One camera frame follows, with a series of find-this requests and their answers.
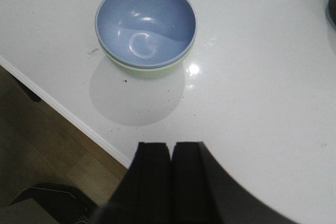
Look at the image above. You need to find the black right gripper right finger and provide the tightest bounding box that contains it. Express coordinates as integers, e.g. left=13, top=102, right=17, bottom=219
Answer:
left=172, top=142, right=293, bottom=223

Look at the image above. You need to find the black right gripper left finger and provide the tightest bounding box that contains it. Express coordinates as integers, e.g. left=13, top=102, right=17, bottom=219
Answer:
left=96, top=143, right=171, bottom=223

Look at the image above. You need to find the green bowl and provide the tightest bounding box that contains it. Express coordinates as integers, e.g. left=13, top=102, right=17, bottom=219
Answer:
left=99, top=43, right=194, bottom=79

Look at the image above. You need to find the blue bowl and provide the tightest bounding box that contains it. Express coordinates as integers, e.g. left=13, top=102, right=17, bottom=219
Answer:
left=94, top=0, right=197, bottom=69

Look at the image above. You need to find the dark base on floor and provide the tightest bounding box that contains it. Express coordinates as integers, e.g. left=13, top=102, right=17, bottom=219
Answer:
left=10, top=183, right=98, bottom=223

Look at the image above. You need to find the dark blue saucepan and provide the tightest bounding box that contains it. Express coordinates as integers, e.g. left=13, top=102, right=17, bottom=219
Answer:
left=328, top=0, right=336, bottom=24

